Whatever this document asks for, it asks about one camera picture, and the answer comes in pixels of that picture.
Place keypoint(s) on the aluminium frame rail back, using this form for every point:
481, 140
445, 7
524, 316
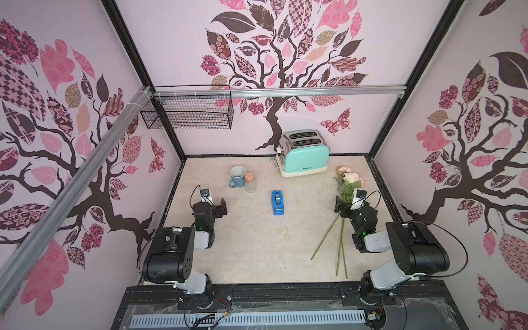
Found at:
283, 92

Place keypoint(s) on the blue tape dispenser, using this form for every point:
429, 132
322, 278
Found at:
277, 203

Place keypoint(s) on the mint green toaster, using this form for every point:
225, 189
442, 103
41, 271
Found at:
302, 152

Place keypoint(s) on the aluminium frame rail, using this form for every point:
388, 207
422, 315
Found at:
283, 92
27, 254

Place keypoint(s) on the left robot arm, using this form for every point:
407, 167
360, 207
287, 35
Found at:
169, 258

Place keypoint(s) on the black wire basket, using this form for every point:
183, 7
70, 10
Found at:
190, 107

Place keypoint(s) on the glass jar with cork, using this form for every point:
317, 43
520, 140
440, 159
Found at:
250, 185

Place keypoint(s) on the pink flower bouquet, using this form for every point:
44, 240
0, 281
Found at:
347, 181

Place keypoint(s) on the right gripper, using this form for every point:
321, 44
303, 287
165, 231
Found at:
343, 207

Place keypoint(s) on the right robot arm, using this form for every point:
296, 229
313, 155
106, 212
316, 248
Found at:
416, 251

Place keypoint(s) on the aluminium frame rail left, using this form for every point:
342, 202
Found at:
27, 254

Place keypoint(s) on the white slotted cable duct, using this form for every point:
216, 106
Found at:
246, 319

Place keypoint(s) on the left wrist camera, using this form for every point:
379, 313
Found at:
206, 196

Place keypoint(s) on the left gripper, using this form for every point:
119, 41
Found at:
218, 208

